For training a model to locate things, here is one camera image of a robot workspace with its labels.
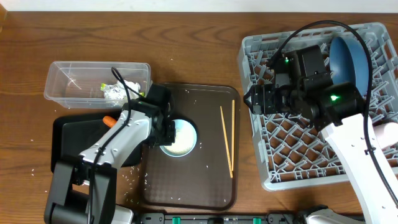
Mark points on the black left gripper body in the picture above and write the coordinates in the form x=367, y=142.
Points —
x=167, y=135

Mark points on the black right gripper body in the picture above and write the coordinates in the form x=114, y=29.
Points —
x=275, y=100

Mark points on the light blue rice bowl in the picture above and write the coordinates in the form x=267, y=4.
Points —
x=185, y=139

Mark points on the orange carrot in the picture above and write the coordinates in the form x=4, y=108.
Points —
x=109, y=121

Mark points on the yellow green snack wrapper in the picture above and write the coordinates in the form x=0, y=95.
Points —
x=112, y=92

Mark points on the dark blue plate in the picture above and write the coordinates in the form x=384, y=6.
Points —
x=348, y=63

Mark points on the pink plastic cup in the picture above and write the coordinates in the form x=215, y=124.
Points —
x=386, y=134

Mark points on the white napkin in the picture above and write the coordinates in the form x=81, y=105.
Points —
x=132, y=86

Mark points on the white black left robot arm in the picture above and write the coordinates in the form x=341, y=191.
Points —
x=83, y=187

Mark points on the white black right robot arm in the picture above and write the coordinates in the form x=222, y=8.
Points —
x=340, y=114

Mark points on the grey plastic dishwasher rack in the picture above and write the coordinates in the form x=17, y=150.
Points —
x=289, y=154

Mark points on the brown checkered serving tray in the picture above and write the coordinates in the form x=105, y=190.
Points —
x=201, y=178

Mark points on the black flat tray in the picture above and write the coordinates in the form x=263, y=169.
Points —
x=73, y=134

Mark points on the clear plastic bin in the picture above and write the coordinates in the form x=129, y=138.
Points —
x=77, y=84

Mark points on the black rail with green knobs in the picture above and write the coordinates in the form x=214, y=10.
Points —
x=319, y=214

